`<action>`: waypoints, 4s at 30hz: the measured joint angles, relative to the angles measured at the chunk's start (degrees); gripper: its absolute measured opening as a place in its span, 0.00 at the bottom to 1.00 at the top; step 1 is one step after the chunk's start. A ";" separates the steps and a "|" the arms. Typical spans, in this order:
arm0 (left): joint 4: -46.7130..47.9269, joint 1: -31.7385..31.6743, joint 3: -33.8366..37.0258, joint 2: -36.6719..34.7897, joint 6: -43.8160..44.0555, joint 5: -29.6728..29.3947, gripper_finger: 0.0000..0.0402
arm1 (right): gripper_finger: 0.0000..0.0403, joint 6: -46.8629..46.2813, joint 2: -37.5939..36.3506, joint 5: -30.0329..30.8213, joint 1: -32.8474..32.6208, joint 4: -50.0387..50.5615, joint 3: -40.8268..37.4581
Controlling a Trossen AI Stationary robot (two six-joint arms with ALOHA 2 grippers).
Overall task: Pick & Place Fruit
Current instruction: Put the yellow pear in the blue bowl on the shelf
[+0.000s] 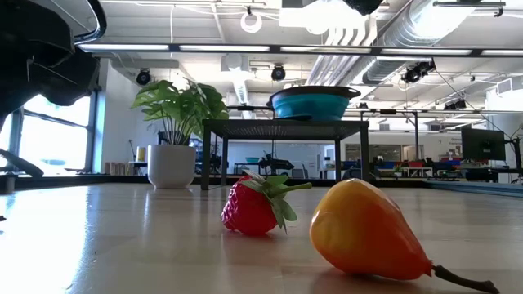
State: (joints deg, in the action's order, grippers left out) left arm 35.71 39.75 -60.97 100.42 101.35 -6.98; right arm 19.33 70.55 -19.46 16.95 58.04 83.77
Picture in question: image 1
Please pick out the blue collapsible colander bowl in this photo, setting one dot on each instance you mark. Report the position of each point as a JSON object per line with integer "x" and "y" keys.
{"x": 310, "y": 107}

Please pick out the orange toy pear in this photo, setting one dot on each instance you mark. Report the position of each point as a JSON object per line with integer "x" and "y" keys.
{"x": 363, "y": 232}

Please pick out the red toy strawberry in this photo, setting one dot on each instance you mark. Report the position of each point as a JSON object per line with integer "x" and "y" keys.
{"x": 249, "y": 210}

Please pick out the black background robot arm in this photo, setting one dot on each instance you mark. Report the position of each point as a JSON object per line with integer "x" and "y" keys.
{"x": 274, "y": 161}

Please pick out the large window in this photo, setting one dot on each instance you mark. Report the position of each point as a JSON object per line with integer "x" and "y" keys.
{"x": 53, "y": 139}

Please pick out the black ceiling track lights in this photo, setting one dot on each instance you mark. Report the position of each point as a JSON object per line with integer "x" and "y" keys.
{"x": 459, "y": 104}
{"x": 412, "y": 74}

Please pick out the black ceiling spotlight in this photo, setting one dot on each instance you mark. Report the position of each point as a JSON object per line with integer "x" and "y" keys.
{"x": 143, "y": 77}
{"x": 278, "y": 73}

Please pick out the light wooden crate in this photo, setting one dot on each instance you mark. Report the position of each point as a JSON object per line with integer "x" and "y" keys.
{"x": 118, "y": 168}

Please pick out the yellow cylinder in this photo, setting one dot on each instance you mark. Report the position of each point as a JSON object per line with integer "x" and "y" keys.
{"x": 141, "y": 154}

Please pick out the overhead LED light bar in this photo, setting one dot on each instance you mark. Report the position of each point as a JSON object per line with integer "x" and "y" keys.
{"x": 224, "y": 47}

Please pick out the perforated metal shelf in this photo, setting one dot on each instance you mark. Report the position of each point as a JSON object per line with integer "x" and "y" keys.
{"x": 282, "y": 130}

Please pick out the green plant in white pot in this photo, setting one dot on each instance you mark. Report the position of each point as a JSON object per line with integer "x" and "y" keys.
{"x": 171, "y": 163}

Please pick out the white background table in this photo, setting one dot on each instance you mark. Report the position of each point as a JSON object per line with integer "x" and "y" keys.
{"x": 417, "y": 170}

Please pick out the black background monitor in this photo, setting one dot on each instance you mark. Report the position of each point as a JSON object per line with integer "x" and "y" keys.
{"x": 482, "y": 143}

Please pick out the teal bin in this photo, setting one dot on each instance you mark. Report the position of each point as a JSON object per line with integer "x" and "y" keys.
{"x": 252, "y": 159}

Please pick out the black monitor stand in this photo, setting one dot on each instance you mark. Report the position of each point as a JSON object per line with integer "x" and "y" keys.
{"x": 517, "y": 153}

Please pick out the silver ventilation duct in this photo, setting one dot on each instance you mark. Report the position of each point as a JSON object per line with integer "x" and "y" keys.
{"x": 392, "y": 61}

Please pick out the black curved bracket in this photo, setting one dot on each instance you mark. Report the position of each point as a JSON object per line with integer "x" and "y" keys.
{"x": 20, "y": 163}

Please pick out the black ceiling rail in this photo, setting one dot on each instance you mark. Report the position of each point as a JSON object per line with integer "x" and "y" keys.
{"x": 470, "y": 3}

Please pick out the black metal gantry frame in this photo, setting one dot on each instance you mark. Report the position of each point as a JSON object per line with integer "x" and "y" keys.
{"x": 388, "y": 111}

